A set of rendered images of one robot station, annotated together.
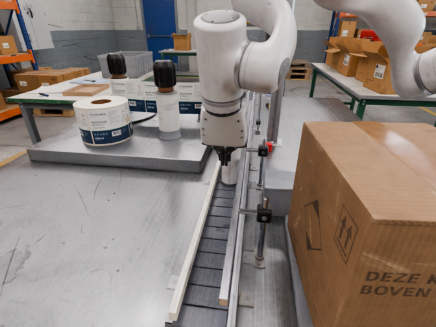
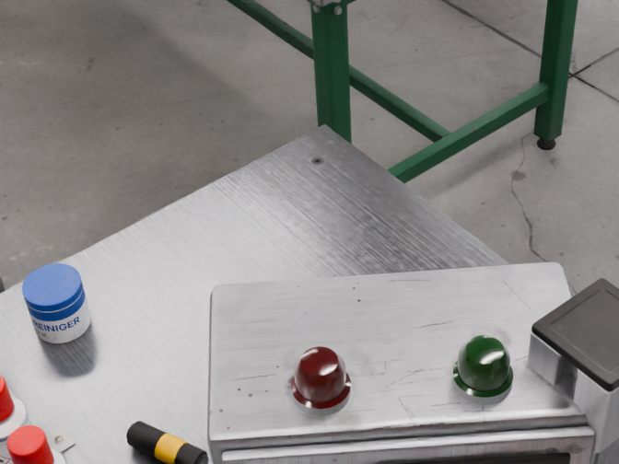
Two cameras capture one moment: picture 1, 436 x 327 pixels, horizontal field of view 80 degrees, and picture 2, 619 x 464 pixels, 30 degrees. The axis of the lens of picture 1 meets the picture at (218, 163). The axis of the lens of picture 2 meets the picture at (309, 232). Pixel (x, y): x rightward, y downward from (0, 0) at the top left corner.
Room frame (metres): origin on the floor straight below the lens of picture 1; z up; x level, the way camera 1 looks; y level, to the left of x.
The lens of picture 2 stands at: (0.92, 0.07, 1.87)
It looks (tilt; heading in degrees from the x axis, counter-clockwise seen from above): 43 degrees down; 317
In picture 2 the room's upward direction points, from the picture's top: 4 degrees counter-clockwise
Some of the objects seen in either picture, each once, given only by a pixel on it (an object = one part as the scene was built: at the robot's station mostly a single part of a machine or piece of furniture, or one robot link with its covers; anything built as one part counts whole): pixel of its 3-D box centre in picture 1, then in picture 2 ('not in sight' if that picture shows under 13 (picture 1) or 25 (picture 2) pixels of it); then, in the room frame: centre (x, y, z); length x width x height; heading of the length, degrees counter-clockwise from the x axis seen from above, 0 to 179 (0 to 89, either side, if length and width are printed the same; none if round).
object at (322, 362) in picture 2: not in sight; (320, 375); (1.15, -0.15, 1.49); 0.03 x 0.03 x 0.02
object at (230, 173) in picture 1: (231, 150); not in sight; (0.65, -0.04, 0.98); 0.05 x 0.05 x 0.20
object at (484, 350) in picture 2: not in sight; (484, 364); (1.10, -0.20, 1.49); 0.03 x 0.03 x 0.02
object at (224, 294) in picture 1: (244, 144); not in sight; (0.75, -0.08, 0.96); 1.07 x 0.01 x 0.01; 172
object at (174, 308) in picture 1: (221, 157); not in sight; (0.77, -0.01, 0.91); 1.07 x 0.01 x 0.02; 172
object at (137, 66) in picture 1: (128, 63); not in sight; (3.14, 1.01, 0.91); 0.60 x 0.40 x 0.22; 176
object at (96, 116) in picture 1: (104, 119); not in sight; (1.01, 0.46, 0.95); 0.20 x 0.20 x 0.14
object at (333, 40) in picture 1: (339, 51); not in sight; (4.09, -1.75, 0.97); 0.45 x 0.40 x 0.37; 84
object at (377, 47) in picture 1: (379, 62); not in sight; (2.76, -1.62, 0.96); 0.53 x 0.45 x 0.37; 84
